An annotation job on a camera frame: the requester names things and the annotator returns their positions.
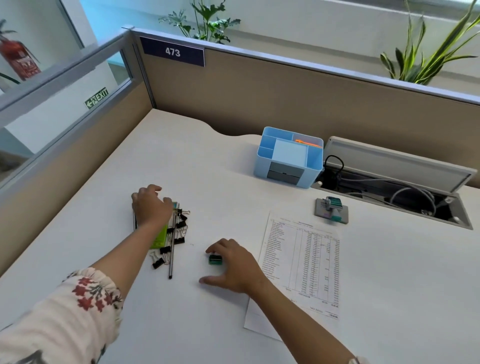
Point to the person's right hand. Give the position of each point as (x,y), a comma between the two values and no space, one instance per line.
(240,270)

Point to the person's left hand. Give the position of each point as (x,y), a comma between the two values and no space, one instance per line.
(152,208)

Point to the green pencil sharpener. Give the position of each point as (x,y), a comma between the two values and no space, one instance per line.
(214,259)

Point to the green stapler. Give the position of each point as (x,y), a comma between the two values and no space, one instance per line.
(161,235)

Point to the pile of black binder clips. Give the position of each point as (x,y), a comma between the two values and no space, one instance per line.
(180,230)

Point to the black silver pen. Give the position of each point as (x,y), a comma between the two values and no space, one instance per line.
(172,255)

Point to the printed paper sheet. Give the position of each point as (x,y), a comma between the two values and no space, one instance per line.
(300,262)

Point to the grey stamp pad case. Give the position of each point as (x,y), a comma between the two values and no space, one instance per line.
(320,210)

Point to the green date stamp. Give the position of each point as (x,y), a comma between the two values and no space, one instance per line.
(333,204)

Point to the blue desk organizer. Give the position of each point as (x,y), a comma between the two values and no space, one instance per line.
(288,153)

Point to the orange sticky note pad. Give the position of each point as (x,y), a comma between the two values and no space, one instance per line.
(305,142)

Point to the person's right forearm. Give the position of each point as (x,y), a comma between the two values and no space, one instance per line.
(300,326)

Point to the person's left forearm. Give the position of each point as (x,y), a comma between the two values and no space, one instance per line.
(127,258)

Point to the white desk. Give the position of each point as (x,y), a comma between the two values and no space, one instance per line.
(225,195)

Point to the glass topped side partition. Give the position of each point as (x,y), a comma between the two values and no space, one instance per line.
(75,168)

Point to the green exit sign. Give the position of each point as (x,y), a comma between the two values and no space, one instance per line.
(96,98)

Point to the white floral dress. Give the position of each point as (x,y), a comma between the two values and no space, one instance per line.
(56,318)

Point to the dark blue number sign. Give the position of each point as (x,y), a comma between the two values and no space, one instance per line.
(172,51)

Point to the beige partition panel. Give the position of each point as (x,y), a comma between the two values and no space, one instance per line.
(262,93)

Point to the leafy green plant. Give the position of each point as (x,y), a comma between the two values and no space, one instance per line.
(210,22)

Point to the red fire extinguisher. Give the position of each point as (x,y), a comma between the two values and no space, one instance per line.
(18,60)

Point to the green snake plant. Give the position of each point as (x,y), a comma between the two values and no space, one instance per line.
(423,67)

